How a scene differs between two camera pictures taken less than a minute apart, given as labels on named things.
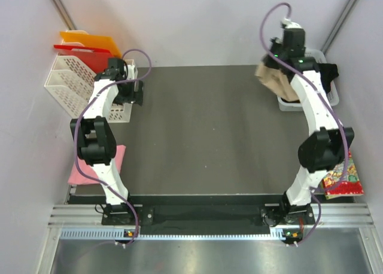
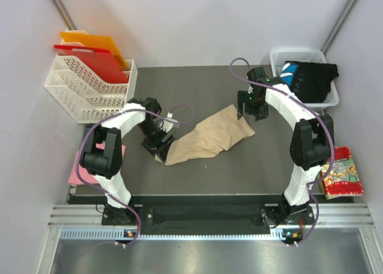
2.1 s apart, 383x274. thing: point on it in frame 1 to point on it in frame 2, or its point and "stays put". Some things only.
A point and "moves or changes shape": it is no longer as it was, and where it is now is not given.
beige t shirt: (277, 81) moves or changes shape
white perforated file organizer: (70, 81) stays put
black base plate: (151, 215) stays put
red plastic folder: (96, 58) stays put
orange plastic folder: (93, 41) stays put
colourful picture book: (336, 183) stays put
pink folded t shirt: (76, 178) stays put
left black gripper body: (127, 94) to (154, 134)
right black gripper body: (274, 48) to (252, 105)
